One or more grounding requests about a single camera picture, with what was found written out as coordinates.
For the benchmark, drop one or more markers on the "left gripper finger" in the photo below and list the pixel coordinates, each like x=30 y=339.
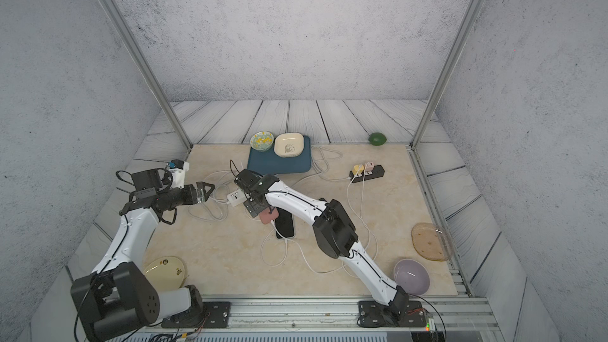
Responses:
x=202 y=198
x=204 y=187

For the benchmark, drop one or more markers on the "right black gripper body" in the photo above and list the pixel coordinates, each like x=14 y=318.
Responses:
x=251 y=196

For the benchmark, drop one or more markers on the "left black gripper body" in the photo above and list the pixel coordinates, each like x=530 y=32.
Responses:
x=176 y=197

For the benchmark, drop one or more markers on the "pink case phone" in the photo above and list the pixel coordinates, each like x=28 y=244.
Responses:
x=268 y=215

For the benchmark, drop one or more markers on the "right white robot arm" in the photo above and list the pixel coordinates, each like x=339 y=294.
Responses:
x=335 y=235

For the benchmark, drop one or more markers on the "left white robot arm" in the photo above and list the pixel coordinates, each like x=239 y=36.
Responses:
x=117 y=298

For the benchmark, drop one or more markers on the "black phone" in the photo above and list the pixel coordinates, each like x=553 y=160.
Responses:
x=284 y=224

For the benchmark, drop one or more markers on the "white power strip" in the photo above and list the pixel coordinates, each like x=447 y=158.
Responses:
x=236 y=198

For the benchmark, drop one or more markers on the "dark blue mat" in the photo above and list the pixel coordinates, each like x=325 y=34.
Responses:
x=269 y=162

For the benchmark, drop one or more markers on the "small patterned bowl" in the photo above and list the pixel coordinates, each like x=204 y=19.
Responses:
x=262 y=141

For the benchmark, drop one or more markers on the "cream square dish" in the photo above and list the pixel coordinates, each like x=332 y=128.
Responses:
x=289 y=145

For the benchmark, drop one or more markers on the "yellow plate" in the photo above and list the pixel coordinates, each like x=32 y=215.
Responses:
x=166 y=273

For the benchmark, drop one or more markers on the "yellow charger plug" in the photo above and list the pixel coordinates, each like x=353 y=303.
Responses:
x=358 y=170

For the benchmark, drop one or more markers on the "black power strip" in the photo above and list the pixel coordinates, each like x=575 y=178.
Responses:
x=375 y=173

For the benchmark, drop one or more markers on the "green round fruit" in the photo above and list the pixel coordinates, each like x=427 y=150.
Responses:
x=377 y=139

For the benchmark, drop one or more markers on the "purple bowl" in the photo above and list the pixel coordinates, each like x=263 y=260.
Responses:
x=412 y=276

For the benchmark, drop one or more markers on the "amber glass plate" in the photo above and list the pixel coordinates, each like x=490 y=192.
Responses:
x=431 y=242

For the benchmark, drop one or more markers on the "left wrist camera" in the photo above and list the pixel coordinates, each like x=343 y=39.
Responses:
x=178 y=169

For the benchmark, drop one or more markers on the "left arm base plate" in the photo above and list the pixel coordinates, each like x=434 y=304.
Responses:
x=208 y=315

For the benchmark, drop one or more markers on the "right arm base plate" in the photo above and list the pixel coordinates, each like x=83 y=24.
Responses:
x=374 y=315

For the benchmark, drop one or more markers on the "left aluminium frame post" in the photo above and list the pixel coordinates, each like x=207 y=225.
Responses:
x=119 y=23

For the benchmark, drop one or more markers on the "aluminium frame post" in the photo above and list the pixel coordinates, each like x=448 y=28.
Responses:
x=465 y=28
x=119 y=23

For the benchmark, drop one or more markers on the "right aluminium frame post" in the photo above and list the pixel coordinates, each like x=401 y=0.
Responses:
x=465 y=28

